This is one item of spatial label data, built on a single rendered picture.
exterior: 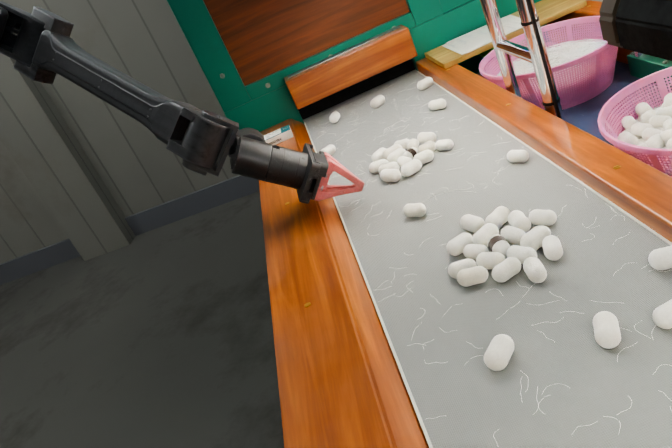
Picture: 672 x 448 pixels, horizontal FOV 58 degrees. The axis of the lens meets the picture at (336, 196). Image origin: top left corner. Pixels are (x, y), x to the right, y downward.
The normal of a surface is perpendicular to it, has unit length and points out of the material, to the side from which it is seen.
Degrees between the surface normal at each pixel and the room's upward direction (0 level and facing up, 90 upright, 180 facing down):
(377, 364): 45
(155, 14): 90
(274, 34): 90
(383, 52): 90
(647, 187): 0
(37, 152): 90
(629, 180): 0
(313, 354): 0
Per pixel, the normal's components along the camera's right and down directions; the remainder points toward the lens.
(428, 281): -0.38, -0.83
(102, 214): -0.04, 0.45
